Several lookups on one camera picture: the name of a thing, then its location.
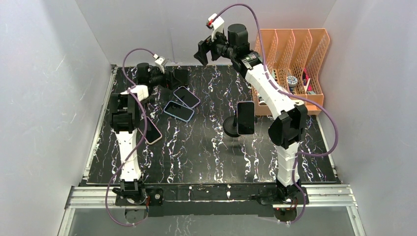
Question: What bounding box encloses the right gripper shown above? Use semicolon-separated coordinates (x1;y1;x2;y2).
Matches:
193;28;236;67

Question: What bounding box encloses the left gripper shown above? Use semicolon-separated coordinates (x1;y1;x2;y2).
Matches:
149;66;182;90

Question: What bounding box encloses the purple case phone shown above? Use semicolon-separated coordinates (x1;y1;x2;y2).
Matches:
173;86;201;109

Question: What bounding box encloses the pink case phone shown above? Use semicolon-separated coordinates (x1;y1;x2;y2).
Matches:
138;117;162;145

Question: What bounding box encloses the black round base phone stand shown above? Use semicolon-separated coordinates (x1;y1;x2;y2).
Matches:
223;116;240;138

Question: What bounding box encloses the purple back magsafe phone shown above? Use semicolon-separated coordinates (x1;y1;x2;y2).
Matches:
236;101;255;135

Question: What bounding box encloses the orange desk file organizer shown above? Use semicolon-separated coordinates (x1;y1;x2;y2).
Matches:
255;29;330;115

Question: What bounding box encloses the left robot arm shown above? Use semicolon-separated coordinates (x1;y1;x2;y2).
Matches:
109;62;189;205

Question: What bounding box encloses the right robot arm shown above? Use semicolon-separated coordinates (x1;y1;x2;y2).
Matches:
194;20;307;204

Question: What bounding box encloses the blue case phone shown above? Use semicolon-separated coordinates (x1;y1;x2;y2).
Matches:
163;101;194;122

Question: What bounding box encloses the round blue lid jar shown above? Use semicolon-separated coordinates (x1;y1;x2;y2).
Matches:
286;75;298;88

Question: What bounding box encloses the white flat card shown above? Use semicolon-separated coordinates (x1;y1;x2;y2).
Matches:
303;78;310;92

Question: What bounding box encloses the magenta notebook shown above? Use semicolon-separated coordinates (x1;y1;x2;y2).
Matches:
302;69;311;91

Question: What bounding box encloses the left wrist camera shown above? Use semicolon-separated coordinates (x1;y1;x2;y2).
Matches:
153;54;167;74

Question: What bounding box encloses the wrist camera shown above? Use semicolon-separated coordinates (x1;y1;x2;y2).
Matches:
206;13;225;42
153;54;167;74

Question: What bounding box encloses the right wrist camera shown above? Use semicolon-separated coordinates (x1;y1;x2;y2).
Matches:
206;13;225;42

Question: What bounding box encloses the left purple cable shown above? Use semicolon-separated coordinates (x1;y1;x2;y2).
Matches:
105;48;159;227

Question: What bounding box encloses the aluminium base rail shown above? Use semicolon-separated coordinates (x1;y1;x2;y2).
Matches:
58;184;365;236

